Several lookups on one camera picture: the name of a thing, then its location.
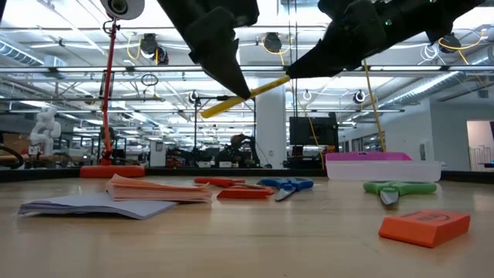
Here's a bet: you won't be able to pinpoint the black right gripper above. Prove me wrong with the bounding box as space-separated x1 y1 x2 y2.
285 0 403 80

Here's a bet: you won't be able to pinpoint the red eraser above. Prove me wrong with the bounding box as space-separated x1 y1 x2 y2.
215 186 272 201

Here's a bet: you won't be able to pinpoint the pink sticky note pad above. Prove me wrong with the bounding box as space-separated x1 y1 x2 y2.
104 173 214 205

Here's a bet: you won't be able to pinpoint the green-handled scissors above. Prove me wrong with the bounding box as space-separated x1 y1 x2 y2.
361 180 438 206

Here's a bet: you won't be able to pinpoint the black metal table frame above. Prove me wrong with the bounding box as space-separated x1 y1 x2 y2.
0 166 494 183

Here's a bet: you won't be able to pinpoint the blue-handled scissors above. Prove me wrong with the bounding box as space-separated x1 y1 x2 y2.
256 177 315 203

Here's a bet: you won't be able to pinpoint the clear pencil box pink lid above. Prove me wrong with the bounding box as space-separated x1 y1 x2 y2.
324 151 443 183

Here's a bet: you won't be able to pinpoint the yellow pencil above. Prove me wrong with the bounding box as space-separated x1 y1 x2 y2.
199 74 291 120

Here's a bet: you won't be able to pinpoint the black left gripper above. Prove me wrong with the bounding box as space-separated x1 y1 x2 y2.
156 0 260 100

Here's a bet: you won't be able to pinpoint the black metal stand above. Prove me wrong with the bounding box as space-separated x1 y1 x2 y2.
192 95 257 168

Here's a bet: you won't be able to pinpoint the black ceiling cable reel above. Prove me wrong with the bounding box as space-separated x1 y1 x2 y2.
438 34 463 54
138 32 170 66
261 32 286 54

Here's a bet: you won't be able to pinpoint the white building column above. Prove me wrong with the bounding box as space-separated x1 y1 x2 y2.
255 78 288 170

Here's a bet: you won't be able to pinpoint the red-handled scissors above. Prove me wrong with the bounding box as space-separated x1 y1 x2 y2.
193 176 255 189

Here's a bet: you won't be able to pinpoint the black monitor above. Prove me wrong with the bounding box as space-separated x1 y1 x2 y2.
288 112 340 147

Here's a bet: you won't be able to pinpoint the red desk lamp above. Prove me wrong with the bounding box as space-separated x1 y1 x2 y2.
79 0 147 179

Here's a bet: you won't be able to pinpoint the black curved hose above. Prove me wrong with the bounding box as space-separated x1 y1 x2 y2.
0 143 25 170

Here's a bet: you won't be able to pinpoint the yellow hanging cable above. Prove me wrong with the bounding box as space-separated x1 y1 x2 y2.
361 57 387 154

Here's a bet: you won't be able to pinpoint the person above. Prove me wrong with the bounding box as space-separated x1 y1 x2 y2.
225 133 258 169

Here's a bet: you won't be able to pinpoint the orange eraser black print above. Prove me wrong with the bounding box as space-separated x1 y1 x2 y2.
377 209 472 249

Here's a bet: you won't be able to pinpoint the lavender sticky note pad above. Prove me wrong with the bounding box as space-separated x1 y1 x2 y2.
17 192 179 221

